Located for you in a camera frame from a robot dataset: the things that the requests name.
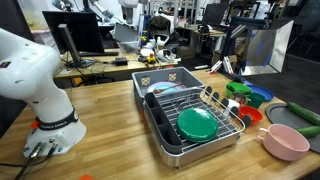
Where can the pink bowl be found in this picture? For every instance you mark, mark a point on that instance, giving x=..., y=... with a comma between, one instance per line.
x=283, y=143

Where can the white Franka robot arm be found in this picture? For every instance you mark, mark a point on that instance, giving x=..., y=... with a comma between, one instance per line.
x=30, y=76

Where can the pale blue plate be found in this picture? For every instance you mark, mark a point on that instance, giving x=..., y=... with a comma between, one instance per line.
x=156, y=87

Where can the grey metal dish rack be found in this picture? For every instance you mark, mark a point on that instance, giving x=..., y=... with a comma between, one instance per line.
x=160, y=116

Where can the grey plastic bin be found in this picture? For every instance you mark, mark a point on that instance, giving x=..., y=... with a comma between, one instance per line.
x=186, y=77

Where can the white goggles headset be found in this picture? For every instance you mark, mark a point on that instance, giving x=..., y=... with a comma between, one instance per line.
x=166, y=55

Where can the white bowl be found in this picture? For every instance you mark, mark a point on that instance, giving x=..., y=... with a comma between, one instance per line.
x=146, y=52

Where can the white spray bottle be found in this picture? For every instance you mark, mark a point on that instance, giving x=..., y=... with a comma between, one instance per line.
x=160, y=41

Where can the black power adapter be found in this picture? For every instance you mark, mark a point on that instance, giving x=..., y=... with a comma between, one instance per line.
x=121, y=61

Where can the green plate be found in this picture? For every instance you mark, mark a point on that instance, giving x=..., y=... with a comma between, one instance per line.
x=196, y=125

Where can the clear plastic bin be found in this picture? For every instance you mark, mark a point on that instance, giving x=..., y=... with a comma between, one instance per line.
x=128, y=40

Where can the wooden desk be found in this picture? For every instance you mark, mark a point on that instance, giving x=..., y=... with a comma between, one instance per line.
x=100, y=68

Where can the black backpack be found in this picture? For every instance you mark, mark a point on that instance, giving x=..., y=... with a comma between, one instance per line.
x=159, y=25

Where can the black keyboard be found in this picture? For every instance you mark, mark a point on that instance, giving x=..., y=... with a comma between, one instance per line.
x=100, y=53

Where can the white cup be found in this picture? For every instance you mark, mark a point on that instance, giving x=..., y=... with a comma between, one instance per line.
x=232, y=104

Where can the green bowl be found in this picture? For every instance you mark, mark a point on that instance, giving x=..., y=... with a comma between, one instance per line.
x=238, y=88

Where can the steel cup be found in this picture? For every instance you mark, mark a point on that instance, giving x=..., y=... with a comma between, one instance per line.
x=238, y=97

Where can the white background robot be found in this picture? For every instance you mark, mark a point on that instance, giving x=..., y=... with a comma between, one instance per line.
x=128, y=10

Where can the dark background monitor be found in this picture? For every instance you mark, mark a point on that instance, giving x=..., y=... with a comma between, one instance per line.
x=215, y=15

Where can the red bowl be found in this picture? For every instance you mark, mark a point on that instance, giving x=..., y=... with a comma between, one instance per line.
x=251, y=113

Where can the dark green cup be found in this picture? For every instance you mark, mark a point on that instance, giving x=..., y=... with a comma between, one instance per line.
x=256, y=100

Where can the black computer monitor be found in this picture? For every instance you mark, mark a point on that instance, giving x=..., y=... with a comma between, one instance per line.
x=76, y=30

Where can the slim monitor on stand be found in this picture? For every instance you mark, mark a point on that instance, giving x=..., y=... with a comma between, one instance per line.
x=68, y=40

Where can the silver metal panel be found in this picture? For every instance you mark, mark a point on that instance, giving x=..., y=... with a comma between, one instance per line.
x=270, y=46

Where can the grey round tray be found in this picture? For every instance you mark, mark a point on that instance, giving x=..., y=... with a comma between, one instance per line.
x=280, y=115

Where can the green cucumber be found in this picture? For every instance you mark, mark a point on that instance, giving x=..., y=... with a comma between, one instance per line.
x=310, y=130
x=303, y=113

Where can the black camera stand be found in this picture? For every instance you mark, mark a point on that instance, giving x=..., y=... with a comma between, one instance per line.
x=226, y=65

